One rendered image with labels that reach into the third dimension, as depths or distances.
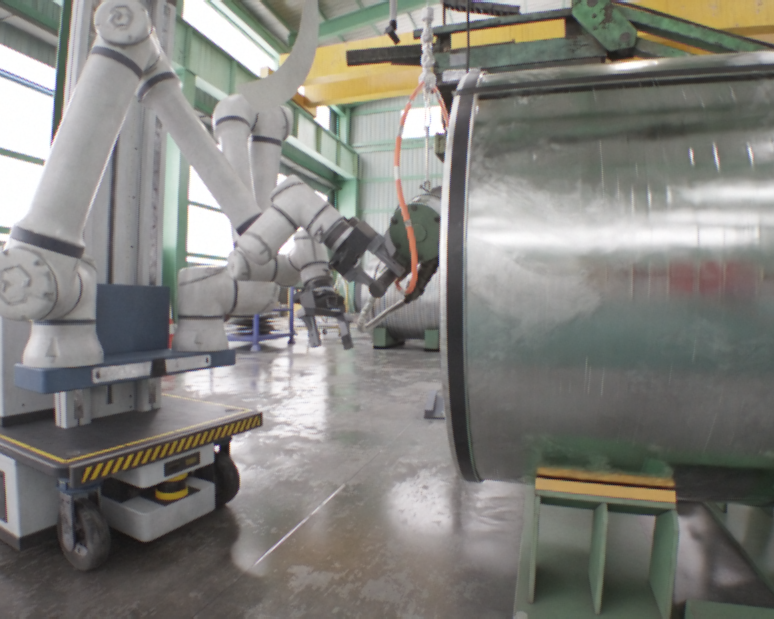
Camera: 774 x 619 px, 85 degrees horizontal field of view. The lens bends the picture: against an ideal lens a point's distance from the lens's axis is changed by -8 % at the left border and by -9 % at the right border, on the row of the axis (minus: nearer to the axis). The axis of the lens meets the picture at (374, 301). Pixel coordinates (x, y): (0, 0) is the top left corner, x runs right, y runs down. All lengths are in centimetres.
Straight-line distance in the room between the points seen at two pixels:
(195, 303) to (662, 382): 130
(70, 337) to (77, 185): 38
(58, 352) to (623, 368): 124
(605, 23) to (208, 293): 189
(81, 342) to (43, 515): 48
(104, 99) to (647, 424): 129
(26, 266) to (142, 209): 65
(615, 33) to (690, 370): 163
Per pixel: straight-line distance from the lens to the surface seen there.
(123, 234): 168
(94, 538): 138
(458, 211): 90
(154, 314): 164
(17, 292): 114
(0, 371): 164
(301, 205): 110
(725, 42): 229
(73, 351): 131
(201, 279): 159
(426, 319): 640
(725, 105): 109
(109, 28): 124
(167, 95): 134
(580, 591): 133
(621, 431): 101
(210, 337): 159
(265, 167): 166
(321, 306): 125
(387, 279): 108
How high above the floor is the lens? 71
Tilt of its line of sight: level
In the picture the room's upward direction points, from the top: 1 degrees clockwise
